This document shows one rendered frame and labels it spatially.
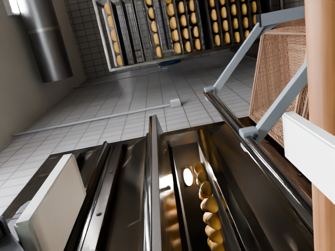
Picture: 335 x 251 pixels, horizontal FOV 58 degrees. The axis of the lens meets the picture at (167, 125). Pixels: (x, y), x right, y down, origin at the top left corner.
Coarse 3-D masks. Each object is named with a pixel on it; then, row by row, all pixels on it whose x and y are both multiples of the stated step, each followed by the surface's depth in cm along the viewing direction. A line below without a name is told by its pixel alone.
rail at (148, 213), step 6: (150, 120) 169; (150, 126) 158; (150, 132) 149; (150, 138) 141; (150, 144) 134; (150, 150) 127; (150, 156) 122; (150, 162) 116; (150, 168) 111; (150, 174) 107; (150, 180) 102; (150, 186) 99; (150, 192) 95; (150, 198) 92; (150, 204) 89; (150, 210) 86; (150, 216) 83; (150, 222) 80; (150, 228) 78; (150, 234) 76; (150, 240) 74; (150, 246) 72
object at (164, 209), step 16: (160, 128) 170; (160, 144) 142; (160, 160) 121; (160, 176) 106; (160, 192) 94; (160, 208) 85; (160, 224) 78; (176, 224) 103; (160, 240) 72; (176, 240) 92
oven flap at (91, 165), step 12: (108, 144) 180; (96, 156) 169; (84, 168) 161; (96, 168) 146; (84, 180) 144; (96, 180) 139; (84, 204) 118; (84, 216) 114; (72, 228) 103; (72, 240) 99
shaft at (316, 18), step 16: (320, 0) 20; (320, 16) 21; (320, 32) 21; (320, 48) 21; (320, 64) 22; (320, 80) 22; (320, 96) 22; (320, 112) 23; (320, 192) 25; (320, 208) 26; (320, 224) 26; (320, 240) 27
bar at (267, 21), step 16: (256, 16) 105; (272, 16) 103; (288, 16) 103; (304, 16) 103; (256, 32) 105; (240, 48) 107; (304, 64) 62; (224, 80) 110; (304, 80) 62; (208, 96) 104; (288, 96) 63; (224, 112) 83; (272, 112) 64; (240, 128) 67; (256, 128) 65; (256, 144) 59; (256, 160) 56; (272, 160) 52; (272, 176) 49; (288, 176) 47; (288, 192) 43; (304, 192) 42; (304, 208) 39; (304, 224) 38
